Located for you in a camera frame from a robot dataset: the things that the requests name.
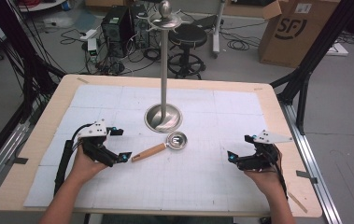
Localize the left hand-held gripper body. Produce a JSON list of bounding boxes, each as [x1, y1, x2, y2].
[[77, 119, 119, 168]]

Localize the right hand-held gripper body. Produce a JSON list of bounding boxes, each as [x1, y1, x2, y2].
[[236, 130, 293, 172]]

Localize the metal ladle with wooden handle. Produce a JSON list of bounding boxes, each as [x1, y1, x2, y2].
[[131, 131, 189, 163]]

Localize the tall metal hook stand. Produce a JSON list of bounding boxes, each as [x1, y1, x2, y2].
[[144, 0, 191, 134]]

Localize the person's right hand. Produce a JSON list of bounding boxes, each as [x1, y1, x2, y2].
[[244, 166, 287, 197]]

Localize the person's left hand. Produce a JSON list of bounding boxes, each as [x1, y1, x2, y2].
[[70, 145, 108, 185]]

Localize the white gridded mat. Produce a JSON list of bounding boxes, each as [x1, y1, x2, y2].
[[23, 84, 271, 213]]

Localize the grey tape piece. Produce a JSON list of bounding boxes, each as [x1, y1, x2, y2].
[[295, 169, 319, 185]]

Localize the thin wooden strip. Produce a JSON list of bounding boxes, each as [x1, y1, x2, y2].
[[287, 190, 309, 215]]

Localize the black tape piece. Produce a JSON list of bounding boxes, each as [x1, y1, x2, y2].
[[4, 156, 30, 166]]

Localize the small white electronic device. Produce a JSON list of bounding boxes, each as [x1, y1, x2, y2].
[[87, 37, 100, 63]]

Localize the white power strip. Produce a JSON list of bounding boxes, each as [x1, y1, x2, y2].
[[79, 28, 100, 42]]

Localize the large black computer tower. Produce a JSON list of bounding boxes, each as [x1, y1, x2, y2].
[[100, 5, 133, 59]]

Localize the small black computer tower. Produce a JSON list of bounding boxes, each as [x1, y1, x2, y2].
[[130, 4, 151, 49]]

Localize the brown cardboard box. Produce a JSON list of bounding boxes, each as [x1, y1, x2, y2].
[[257, 0, 343, 69]]

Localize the black round stool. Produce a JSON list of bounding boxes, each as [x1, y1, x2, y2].
[[166, 23, 208, 80]]

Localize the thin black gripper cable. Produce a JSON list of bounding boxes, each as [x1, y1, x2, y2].
[[270, 145, 290, 200]]

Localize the aluminium rail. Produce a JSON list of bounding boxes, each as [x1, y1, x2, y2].
[[0, 120, 32, 204], [278, 101, 343, 224]]

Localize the black metal frame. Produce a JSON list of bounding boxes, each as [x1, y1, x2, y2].
[[0, 0, 67, 179], [270, 0, 354, 135]]

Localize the white metal post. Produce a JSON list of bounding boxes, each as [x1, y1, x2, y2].
[[212, 0, 226, 59]]

